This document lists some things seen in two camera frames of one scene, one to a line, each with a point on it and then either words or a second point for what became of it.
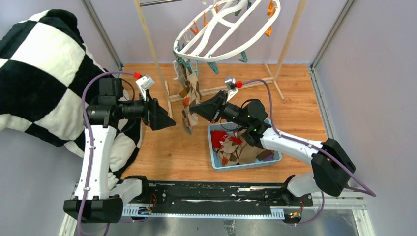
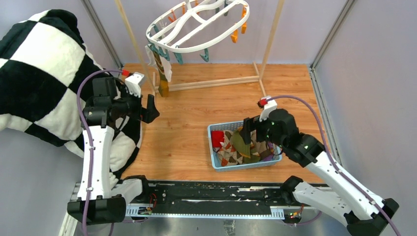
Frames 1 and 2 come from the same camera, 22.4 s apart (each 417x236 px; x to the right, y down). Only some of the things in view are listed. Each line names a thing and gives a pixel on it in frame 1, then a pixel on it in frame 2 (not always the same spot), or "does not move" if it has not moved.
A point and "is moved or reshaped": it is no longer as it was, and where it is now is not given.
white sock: [179, 71] -> [153, 61]
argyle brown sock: [229, 152] is moved or reshaped
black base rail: [211, 199] does not move
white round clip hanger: [229, 27] -> [197, 25]
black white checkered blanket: [44, 68] does not move
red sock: [217, 136] does not move
